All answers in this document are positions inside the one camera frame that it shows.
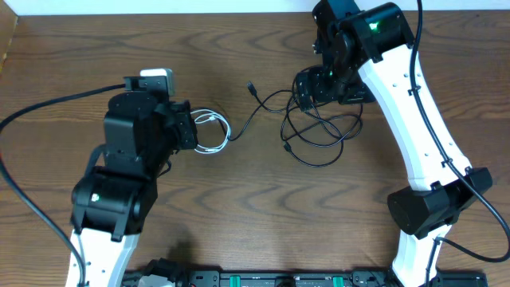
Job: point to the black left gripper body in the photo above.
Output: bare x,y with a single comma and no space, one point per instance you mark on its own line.
185,127

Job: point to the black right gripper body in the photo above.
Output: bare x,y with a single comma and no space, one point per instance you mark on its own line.
336,84

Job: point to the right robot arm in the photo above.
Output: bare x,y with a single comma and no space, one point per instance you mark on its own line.
368,57

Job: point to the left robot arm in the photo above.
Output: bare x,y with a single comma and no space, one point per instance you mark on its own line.
110,203

